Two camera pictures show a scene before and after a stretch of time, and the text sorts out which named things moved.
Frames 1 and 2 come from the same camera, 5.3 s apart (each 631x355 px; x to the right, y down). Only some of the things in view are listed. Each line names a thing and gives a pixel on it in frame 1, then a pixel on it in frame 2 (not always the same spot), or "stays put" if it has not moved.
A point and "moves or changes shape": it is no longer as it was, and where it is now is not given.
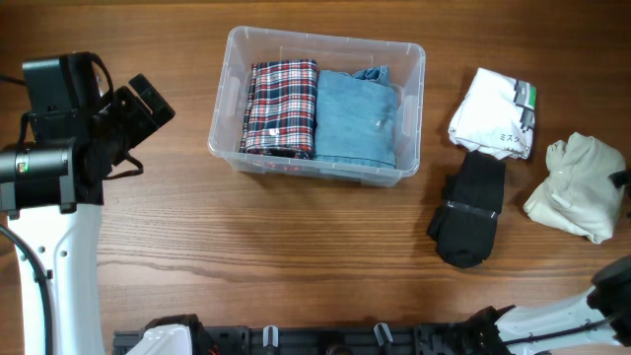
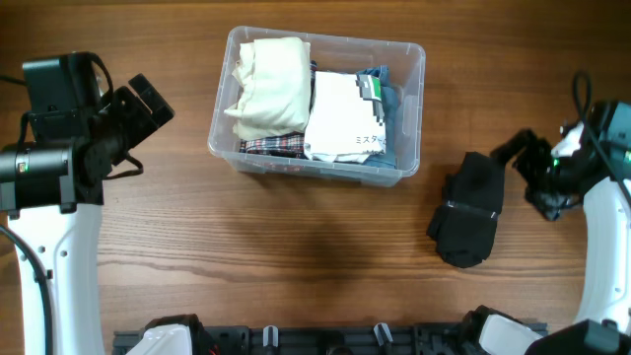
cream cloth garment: (578, 195) moves or changes shape
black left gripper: (145, 122) stays put
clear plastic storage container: (319, 106) stays put
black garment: (464, 226) stays put
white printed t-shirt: (497, 114) -> (342, 125)
